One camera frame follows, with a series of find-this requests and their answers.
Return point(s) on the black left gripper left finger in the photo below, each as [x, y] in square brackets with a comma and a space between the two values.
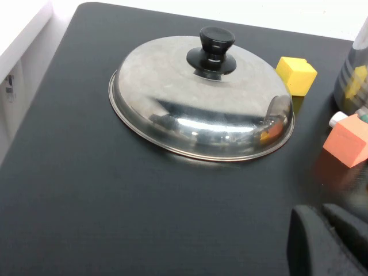
[310, 244]

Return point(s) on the yellow foam cube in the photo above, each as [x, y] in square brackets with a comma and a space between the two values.
[299, 77]

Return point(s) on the grey wall trunking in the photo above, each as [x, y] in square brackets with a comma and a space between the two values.
[17, 40]

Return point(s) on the orange foam cube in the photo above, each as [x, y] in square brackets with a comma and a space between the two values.
[345, 141]

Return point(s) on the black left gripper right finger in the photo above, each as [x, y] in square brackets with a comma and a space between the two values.
[350, 227]

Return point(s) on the white glue stick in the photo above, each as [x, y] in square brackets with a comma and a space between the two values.
[337, 118]

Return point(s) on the steel lid with black knob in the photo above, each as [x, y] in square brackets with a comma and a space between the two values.
[172, 86]

